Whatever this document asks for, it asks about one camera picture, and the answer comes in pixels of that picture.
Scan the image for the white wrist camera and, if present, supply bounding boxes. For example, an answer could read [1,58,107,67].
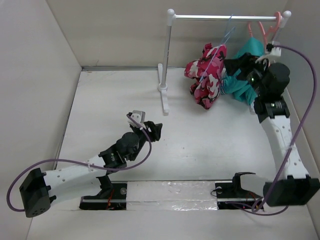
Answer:
[255,41,282,64]
[127,110,146,126]

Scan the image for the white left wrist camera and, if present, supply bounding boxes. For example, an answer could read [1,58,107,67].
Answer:
[127,110,146,126]

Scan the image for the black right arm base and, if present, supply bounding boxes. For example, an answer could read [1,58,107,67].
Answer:
[210,171,268,210]

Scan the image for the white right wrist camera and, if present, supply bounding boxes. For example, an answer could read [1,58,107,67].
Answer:
[255,41,282,64]

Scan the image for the teal shorts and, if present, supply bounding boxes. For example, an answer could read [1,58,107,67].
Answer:
[220,37,264,106]

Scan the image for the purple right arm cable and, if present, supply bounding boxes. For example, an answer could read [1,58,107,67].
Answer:
[251,43,318,216]

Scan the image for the pink plastic hanger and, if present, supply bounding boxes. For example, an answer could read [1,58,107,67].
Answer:
[258,11,282,46]

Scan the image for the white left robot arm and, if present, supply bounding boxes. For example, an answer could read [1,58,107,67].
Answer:
[19,121,163,218]

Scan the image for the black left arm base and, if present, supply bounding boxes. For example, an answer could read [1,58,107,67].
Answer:
[79,175,128,211]

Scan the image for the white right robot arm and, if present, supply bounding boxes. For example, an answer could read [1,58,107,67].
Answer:
[224,53,320,207]

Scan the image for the pink camouflage trousers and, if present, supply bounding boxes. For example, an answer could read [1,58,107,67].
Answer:
[184,43,227,110]

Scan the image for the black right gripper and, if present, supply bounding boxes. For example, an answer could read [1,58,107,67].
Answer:
[222,52,269,97]

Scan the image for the white clothes rack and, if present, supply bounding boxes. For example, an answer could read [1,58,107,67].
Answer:
[157,8,292,116]

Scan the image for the blue wire hanger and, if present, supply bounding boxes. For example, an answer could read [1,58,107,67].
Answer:
[199,14,236,83]

